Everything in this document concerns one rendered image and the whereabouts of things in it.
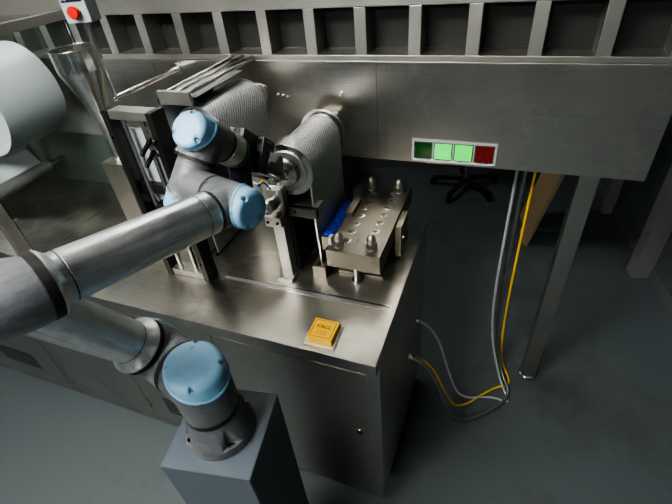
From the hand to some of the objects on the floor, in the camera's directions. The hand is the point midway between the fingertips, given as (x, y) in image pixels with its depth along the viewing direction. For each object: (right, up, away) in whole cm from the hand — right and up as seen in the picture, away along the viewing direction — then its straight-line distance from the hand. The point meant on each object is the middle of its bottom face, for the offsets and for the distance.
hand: (273, 179), depth 111 cm
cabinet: (-72, -78, +114) cm, 156 cm away
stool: (+118, +33, +230) cm, 261 cm away
